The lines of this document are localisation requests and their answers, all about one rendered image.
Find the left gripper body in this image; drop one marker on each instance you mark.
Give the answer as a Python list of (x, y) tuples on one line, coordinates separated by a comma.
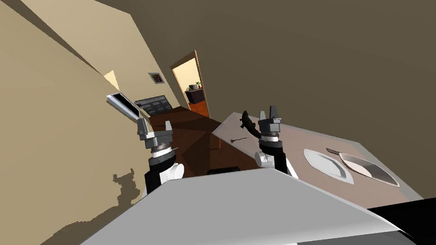
[(157, 138)]

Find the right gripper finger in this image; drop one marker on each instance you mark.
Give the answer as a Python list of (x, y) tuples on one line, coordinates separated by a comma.
[(262, 116), (273, 112)]

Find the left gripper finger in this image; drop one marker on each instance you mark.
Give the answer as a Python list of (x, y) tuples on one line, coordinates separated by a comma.
[(168, 127), (142, 126)]

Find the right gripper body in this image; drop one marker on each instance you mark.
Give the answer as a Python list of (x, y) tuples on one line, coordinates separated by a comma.
[(269, 126)]

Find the black curved object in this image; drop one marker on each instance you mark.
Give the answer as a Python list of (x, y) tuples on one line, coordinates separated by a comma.
[(249, 124)]

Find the dark grey panelled board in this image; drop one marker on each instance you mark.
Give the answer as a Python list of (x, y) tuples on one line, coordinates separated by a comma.
[(155, 105)]

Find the silver framed black screen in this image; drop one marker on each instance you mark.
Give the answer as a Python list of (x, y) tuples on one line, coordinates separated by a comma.
[(125, 104)]

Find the brown wooden furniture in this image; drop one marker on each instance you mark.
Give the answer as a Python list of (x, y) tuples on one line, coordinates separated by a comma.
[(195, 140)]

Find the grey-brown table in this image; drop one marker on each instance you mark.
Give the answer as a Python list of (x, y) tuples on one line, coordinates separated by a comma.
[(299, 138)]

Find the small dark utensil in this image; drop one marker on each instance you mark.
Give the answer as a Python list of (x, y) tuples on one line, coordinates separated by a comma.
[(237, 139)]

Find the dark cabinet with plants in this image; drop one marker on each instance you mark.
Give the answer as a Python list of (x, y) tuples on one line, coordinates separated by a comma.
[(195, 94)]

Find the white plate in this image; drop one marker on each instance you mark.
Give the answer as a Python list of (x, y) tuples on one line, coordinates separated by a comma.
[(328, 166)]

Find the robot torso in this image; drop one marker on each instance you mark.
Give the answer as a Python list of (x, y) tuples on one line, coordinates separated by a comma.
[(227, 217)]

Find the small framed wall picture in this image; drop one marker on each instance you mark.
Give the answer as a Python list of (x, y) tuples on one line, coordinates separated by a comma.
[(156, 78)]

